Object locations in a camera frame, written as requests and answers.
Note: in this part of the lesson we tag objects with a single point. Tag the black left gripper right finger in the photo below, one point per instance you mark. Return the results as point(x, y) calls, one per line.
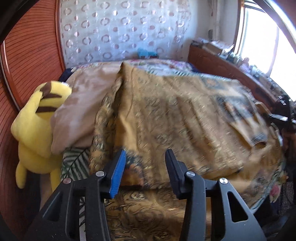
point(231, 218)

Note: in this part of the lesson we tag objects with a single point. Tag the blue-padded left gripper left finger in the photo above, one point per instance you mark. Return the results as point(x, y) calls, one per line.
point(59, 217)

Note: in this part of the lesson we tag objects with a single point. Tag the golden patterned garment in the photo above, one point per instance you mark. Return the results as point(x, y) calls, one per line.
point(214, 125)

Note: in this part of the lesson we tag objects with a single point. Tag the palm-leaf print sheet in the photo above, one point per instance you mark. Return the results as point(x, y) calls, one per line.
point(75, 163)

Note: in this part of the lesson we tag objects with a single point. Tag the window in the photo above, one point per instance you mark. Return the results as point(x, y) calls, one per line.
point(269, 54)

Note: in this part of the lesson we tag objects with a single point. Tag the beige folded garment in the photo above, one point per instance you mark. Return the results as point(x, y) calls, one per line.
point(73, 122)

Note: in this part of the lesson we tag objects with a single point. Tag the yellow pikachu plush toy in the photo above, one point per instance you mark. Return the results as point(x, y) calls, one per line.
point(32, 129)

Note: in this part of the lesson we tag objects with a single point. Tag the cardboard box with paper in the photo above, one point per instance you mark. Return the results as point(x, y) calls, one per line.
point(217, 47)

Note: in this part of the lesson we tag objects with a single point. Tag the wooden sideboard cabinet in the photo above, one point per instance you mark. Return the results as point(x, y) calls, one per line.
point(208, 63)

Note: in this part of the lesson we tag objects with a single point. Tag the blue toy on bed end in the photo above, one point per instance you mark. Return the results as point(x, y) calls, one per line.
point(145, 54)

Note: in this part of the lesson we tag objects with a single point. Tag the red-brown wooden wardrobe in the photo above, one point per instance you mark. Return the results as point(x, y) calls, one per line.
point(30, 55)

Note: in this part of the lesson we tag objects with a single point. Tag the circle-patterned sheer curtain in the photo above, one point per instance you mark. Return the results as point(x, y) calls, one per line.
point(100, 31)

